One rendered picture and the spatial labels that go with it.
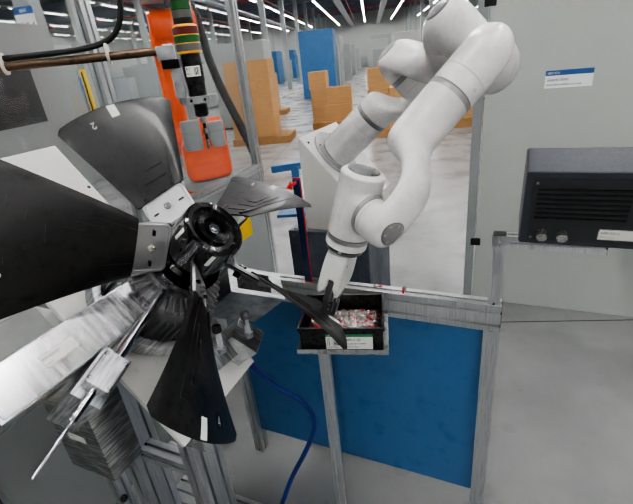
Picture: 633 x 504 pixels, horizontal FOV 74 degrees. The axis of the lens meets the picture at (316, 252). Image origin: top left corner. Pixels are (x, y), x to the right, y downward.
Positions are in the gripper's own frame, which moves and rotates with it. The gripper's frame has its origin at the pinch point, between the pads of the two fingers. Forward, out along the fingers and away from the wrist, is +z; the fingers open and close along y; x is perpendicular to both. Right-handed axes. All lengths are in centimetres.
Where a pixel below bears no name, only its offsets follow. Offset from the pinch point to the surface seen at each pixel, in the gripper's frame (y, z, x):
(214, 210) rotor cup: 11.2, -19.0, -23.7
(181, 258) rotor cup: 20.6, -12.9, -23.8
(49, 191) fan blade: 34, -26, -36
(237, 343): 11.4, 10.9, -15.7
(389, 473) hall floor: -37, 94, 30
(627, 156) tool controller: -30, -41, 45
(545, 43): -174, -58, 29
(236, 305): 4.4, 7.3, -20.8
